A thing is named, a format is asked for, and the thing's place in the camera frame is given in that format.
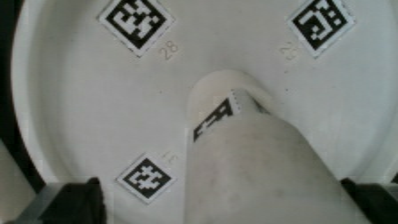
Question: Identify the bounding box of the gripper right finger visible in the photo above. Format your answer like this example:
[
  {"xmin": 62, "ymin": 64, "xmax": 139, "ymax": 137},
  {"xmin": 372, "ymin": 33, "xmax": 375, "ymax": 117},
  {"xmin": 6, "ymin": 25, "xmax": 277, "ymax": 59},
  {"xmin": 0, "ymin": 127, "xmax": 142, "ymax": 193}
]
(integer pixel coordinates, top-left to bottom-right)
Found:
[{"xmin": 341, "ymin": 178, "xmax": 398, "ymax": 224}]

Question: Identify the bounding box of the white cylindrical table leg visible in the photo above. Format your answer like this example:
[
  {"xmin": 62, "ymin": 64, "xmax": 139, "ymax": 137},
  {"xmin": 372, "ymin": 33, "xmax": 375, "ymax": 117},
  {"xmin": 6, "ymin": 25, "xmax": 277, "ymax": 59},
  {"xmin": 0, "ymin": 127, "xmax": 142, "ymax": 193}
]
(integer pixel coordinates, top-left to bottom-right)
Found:
[{"xmin": 183, "ymin": 89, "xmax": 372, "ymax": 224}]

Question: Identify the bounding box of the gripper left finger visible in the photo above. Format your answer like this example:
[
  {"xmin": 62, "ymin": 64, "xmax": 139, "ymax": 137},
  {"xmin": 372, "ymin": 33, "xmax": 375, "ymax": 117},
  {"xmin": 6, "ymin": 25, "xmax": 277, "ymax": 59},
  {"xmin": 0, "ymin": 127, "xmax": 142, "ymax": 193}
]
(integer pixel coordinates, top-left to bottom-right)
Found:
[{"xmin": 20, "ymin": 178, "xmax": 107, "ymax": 224}]

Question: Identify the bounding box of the white round table top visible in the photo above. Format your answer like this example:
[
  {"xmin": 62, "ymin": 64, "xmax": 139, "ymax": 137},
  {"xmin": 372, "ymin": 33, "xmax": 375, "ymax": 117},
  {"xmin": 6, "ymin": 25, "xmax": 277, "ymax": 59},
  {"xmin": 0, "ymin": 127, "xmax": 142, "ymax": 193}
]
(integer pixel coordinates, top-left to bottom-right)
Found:
[{"xmin": 11, "ymin": 0, "xmax": 398, "ymax": 224}]

